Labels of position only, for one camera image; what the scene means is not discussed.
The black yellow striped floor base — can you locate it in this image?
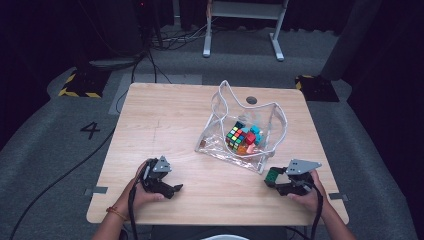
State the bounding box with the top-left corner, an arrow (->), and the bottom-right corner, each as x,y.
294,74 -> 340,103
58,68 -> 111,99

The person's left hand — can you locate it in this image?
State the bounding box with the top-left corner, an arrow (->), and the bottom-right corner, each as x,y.
114,160 -> 167,219

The green toy block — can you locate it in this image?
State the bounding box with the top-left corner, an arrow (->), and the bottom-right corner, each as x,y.
264,168 -> 280,184

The tangle of floor cables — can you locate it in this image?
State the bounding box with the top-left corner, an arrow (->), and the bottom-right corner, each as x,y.
149,19 -> 218,51

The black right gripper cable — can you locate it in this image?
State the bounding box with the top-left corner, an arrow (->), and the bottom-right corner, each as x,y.
309,186 -> 325,240

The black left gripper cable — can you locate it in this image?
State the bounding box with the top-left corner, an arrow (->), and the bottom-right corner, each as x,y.
128,166 -> 148,240

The grey flat stand base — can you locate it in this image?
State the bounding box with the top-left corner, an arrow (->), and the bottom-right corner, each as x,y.
88,58 -> 138,71

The long black floor cable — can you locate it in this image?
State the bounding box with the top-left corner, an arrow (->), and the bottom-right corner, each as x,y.
8,128 -> 116,240

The white round object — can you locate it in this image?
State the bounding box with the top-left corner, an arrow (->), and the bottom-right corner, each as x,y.
201,235 -> 249,240

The white metal stand frame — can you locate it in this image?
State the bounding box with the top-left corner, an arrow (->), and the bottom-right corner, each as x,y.
202,0 -> 290,62

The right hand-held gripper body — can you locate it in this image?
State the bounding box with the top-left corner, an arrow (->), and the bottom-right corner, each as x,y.
276,158 -> 323,197

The multicoloured puzzle cube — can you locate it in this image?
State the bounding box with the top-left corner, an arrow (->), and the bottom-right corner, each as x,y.
225,125 -> 247,153

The clear plastic bag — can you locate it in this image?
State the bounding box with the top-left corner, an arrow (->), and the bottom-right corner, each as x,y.
194,79 -> 288,175

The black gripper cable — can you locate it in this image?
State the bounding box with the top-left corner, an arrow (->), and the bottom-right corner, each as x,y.
309,186 -> 325,240
128,166 -> 148,240

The orange bracelet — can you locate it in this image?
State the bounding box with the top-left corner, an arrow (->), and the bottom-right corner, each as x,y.
105,206 -> 129,222

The person's right hand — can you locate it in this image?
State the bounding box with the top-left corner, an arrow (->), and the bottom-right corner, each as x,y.
288,169 -> 333,216

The grey pillar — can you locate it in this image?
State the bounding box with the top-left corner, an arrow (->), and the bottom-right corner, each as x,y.
319,0 -> 383,81

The grey tape strip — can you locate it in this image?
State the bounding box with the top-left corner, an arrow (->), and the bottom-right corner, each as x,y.
328,192 -> 349,202
83,186 -> 109,197

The blue toy block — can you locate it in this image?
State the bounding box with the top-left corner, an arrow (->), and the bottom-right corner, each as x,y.
249,124 -> 264,146

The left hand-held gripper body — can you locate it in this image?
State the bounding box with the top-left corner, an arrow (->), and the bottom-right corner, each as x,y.
141,155 -> 173,194

